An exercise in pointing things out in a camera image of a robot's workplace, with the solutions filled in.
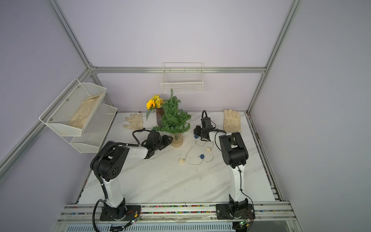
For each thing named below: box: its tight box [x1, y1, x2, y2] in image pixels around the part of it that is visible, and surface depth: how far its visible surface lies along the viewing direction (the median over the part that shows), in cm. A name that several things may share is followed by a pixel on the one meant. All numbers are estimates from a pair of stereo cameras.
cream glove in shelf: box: [67, 93, 102, 130], surface depth 81 cm
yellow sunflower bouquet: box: [145, 94, 165, 121], surface depth 95 cm
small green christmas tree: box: [152, 88, 192, 148], surface depth 81 cm
